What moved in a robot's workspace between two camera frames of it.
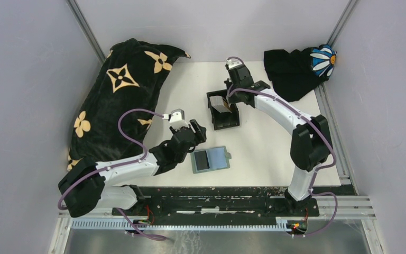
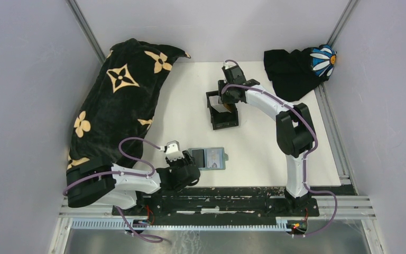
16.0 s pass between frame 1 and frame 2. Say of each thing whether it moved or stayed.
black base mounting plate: stayed
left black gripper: moved
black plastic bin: stayed
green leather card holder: stayed
